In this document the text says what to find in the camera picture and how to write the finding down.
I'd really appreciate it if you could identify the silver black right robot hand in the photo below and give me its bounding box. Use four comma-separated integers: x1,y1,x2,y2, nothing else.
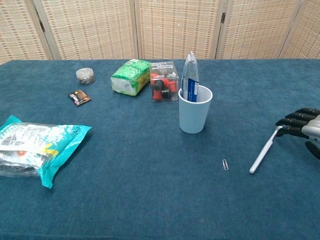
275,107,320,161

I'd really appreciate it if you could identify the round clear clip container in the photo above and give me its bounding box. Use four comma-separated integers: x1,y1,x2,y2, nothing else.
75,67,97,85

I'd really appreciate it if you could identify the dark blue table cloth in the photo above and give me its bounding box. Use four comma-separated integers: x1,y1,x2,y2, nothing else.
0,58,320,240

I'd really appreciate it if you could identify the light blue plastic cup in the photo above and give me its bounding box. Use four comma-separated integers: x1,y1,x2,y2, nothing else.
178,84,214,134

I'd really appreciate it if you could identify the white toothbrush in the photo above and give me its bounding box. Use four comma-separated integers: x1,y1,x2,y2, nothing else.
249,125,285,175

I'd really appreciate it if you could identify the large teal snack bag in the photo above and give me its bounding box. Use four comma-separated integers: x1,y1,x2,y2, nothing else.
0,114,93,189

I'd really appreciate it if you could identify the small brown snack packet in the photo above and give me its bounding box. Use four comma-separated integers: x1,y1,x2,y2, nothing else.
67,89,92,107

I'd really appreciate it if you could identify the blue white toothpaste tube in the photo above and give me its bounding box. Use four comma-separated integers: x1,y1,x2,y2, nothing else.
180,50,200,103

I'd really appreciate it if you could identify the clear box of red pieces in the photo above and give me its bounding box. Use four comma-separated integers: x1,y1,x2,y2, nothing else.
149,60,180,103

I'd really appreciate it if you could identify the woven folding screen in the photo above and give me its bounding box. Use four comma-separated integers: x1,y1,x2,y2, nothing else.
0,0,320,65

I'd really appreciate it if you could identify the green tissue pack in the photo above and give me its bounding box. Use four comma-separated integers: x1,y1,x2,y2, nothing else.
110,58,151,97

